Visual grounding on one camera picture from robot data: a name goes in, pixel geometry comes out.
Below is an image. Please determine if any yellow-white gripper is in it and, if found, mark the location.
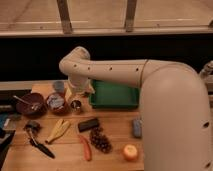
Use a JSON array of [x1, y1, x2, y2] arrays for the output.
[[65, 82, 95, 100]]

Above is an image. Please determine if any small metal cup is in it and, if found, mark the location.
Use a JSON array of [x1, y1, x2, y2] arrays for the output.
[[70, 100, 82, 114]]

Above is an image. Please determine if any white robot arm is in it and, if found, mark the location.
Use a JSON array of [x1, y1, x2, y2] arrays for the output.
[[59, 46, 213, 171]]

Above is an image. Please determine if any green plastic tray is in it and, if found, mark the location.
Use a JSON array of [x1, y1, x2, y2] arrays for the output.
[[89, 80, 140, 109]]

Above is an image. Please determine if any grey-blue cup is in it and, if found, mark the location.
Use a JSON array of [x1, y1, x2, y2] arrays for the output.
[[52, 81, 65, 93]]

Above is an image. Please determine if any red bowl with foil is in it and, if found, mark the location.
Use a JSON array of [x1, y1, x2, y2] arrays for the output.
[[45, 92, 68, 114]]

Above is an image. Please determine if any black rectangular block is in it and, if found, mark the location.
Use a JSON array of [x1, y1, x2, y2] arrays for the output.
[[78, 118, 99, 132]]

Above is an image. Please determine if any yellow banana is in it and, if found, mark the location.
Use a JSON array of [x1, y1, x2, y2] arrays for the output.
[[45, 119, 71, 144]]

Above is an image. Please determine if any dark red bowl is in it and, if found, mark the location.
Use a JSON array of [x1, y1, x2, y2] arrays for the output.
[[16, 93, 45, 116]]

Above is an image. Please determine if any metal spoon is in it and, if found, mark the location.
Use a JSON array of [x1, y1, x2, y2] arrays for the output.
[[13, 95, 40, 110]]

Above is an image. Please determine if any bunch of dark grapes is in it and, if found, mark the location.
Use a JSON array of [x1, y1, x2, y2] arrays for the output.
[[89, 127, 112, 153]]

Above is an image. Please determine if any orange carrot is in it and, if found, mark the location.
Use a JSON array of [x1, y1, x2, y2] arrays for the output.
[[78, 135, 92, 161]]

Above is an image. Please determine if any blue sponge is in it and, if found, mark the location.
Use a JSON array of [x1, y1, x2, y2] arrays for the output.
[[132, 119, 142, 138]]

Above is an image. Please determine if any red-yellow apple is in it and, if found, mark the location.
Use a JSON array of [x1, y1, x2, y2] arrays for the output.
[[123, 144, 138, 161]]

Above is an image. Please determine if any black-handled kitchen tool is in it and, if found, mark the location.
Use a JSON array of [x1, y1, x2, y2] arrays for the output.
[[24, 120, 55, 158]]

